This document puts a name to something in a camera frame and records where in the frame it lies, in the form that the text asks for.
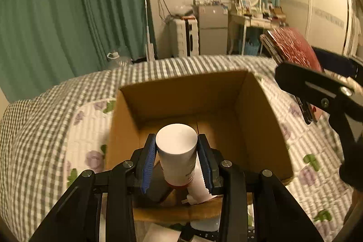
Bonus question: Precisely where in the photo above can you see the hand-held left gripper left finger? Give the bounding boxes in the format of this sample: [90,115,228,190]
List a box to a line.
[28,133,159,242]

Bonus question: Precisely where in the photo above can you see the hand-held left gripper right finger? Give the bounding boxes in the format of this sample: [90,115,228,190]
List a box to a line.
[197,133,325,242]

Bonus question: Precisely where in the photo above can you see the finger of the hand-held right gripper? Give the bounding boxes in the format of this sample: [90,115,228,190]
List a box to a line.
[275,61,363,119]
[311,46,363,80]

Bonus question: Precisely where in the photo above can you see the white squeeze tube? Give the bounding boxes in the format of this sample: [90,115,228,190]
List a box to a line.
[181,158,225,206]

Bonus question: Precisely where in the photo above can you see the white cylindrical bottle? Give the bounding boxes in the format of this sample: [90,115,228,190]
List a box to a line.
[155,123,198,189]

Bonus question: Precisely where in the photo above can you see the red patterned book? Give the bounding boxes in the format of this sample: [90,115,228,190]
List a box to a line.
[260,26,324,125]

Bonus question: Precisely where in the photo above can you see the cardboard box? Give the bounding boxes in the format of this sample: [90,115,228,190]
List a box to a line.
[104,69,294,223]

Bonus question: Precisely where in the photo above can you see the white plastic container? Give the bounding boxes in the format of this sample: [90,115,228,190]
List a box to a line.
[189,213,222,232]

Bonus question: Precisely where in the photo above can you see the white sliding wardrobe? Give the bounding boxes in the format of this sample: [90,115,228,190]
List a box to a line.
[277,0,356,56]

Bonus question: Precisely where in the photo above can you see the white paper sheet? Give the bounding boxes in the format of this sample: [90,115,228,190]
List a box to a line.
[144,223,182,242]

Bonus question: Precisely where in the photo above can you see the blue bin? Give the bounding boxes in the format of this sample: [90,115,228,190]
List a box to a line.
[238,37,260,56]

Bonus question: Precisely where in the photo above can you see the white dressing table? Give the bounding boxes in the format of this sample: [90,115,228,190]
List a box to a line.
[228,10,287,56]

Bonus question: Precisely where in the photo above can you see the row of cosmetics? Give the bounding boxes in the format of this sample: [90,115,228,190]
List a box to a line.
[231,0,285,22]

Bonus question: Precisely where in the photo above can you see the checked floral quilt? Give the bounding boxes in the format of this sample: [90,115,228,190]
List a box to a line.
[0,54,358,242]

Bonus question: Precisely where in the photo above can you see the clear plastic water jug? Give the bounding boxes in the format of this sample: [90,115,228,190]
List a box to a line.
[107,49,132,69]

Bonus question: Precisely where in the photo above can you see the small grey fridge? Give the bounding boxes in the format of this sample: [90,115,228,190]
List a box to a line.
[197,5,229,56]

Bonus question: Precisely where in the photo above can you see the white upright pole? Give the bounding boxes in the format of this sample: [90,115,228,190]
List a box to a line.
[144,0,155,63]

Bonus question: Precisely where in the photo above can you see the white suitcase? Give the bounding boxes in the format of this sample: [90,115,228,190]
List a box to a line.
[169,17,199,58]

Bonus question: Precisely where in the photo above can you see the wide green curtain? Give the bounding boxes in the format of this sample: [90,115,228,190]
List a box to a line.
[0,0,156,104]

